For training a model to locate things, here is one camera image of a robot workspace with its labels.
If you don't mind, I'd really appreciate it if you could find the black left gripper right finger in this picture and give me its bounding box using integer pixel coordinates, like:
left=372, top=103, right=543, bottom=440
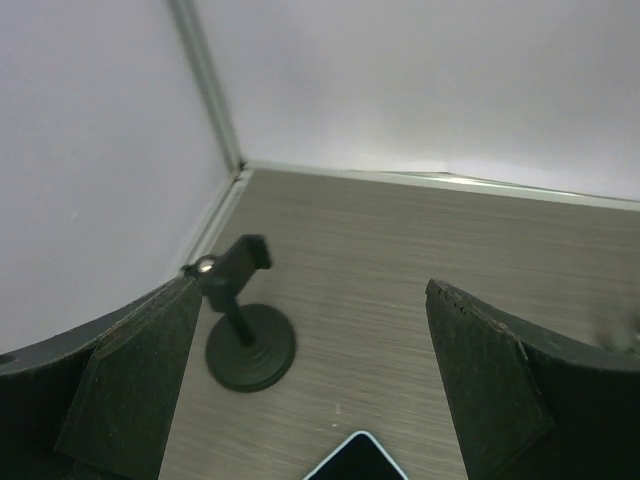
left=425, top=279, right=639, bottom=479

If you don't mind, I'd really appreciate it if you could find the phone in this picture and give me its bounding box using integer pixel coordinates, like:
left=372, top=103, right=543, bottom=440
left=304, top=430, right=409, bottom=480

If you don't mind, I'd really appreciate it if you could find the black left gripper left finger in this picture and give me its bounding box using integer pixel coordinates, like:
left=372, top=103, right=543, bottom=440
left=1, top=277, right=202, bottom=479

